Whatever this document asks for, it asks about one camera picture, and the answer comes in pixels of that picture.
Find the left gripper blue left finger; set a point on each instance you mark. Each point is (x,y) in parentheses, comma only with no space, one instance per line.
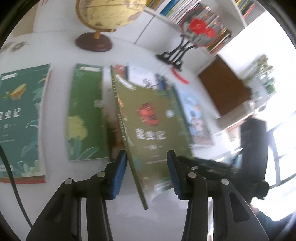
(114,173)

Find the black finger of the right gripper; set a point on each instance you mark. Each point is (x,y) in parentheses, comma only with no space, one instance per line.
(210,166)

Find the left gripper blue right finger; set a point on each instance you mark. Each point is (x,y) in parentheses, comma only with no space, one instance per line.
(178,172)

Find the green yellow flower book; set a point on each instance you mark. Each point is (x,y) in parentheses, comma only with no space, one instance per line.
(86,126)

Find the Tang poetry blue book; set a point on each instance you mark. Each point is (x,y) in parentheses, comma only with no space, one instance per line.
(196,125)

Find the olive green insect book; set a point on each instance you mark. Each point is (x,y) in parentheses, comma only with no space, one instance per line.
(151,124)

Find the white rabbit cover book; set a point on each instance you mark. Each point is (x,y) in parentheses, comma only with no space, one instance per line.
(141,77)

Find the red fairy tale book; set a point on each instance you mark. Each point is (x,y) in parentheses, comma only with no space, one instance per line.
(121,70)

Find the dark green insect book 01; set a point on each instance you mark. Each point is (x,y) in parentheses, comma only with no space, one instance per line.
(22,96)

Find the dark blue bird book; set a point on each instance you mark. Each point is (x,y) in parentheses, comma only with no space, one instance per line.
(162,82)

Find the person right hand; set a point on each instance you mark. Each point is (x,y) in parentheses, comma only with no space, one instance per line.
(255,210)

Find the red tassel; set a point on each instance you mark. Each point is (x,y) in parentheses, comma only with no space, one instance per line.
(177,75)

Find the glass vase with dried flowers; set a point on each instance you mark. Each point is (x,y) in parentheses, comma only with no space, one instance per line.
(257,69)

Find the white bookshelf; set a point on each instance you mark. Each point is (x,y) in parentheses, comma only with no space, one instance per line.
(160,35)

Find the embroidered round fan on stand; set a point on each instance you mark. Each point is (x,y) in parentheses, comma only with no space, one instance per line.
(201,27)

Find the yellow desk globe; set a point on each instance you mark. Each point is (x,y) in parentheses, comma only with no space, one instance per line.
(104,16)

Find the white blue book row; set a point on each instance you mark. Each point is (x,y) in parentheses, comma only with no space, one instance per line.
(174,12)

